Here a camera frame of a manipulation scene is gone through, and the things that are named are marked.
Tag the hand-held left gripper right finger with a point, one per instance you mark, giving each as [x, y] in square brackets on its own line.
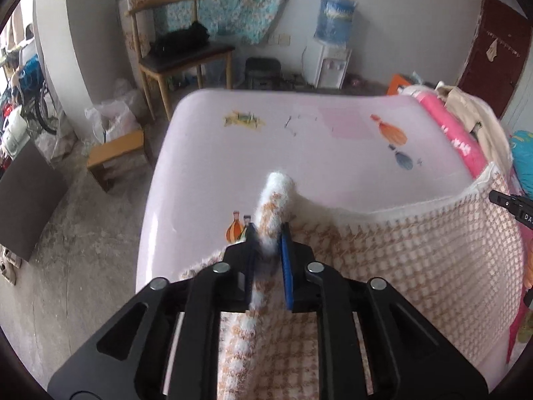
[287, 266]

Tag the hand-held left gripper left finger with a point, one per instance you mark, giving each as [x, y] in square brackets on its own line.
[245, 258]

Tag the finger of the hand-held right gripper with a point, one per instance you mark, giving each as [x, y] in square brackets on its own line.
[529, 298]
[514, 204]

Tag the beige white houndstooth coat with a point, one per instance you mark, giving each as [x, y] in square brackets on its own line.
[416, 258]

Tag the teal garment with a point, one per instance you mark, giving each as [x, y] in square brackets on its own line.
[524, 150]

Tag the pink printed blanket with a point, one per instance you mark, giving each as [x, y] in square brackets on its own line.
[454, 137]

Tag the pink printed table cover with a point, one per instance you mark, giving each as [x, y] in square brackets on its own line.
[312, 166]

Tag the beige garment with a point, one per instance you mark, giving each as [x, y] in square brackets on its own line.
[470, 108]

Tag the dark red door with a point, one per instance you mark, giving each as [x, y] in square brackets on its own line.
[487, 71]

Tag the orange box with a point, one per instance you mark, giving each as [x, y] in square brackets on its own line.
[395, 85]

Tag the small wooden stool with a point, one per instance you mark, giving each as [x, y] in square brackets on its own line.
[118, 146]

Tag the black plastic crate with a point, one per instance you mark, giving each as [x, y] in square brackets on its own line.
[262, 71]

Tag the clear plastic bag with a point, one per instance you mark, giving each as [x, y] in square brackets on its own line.
[116, 116]

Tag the white water dispenser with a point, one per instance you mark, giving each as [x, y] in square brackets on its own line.
[329, 68]

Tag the wooden chair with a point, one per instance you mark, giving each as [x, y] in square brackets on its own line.
[183, 64]

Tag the dark grey board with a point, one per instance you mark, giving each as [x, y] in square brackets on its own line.
[29, 200]

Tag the black bag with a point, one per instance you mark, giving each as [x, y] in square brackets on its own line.
[179, 41]

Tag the white shoe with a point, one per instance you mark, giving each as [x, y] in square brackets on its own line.
[9, 266]

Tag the blue water jug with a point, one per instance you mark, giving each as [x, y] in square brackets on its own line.
[333, 21]

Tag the bicycle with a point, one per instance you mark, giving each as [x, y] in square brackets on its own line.
[39, 104]

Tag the teal floral cloth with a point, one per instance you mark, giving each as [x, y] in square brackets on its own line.
[241, 0]

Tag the white wall socket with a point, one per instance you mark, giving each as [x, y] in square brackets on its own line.
[279, 40]

